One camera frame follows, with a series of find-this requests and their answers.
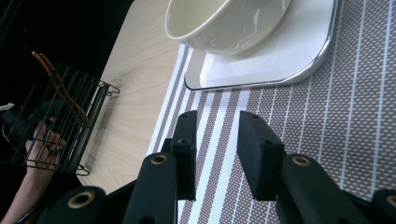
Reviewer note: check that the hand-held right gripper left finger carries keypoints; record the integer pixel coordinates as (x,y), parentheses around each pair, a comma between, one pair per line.
(186,161)

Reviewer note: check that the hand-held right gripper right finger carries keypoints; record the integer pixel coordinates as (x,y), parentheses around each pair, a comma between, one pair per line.
(258,155)

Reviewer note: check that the long brown wooden utensil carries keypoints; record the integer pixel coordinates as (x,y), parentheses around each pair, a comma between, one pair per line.
(53,79)
(60,81)

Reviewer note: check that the grey white striped placemat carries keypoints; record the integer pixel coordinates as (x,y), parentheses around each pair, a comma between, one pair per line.
(342,124)

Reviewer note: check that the white square plate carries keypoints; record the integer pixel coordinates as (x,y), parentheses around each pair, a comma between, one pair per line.
(280,56)

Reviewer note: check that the cream ceramic bowl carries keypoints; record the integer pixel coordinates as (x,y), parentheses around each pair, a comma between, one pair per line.
(199,34)

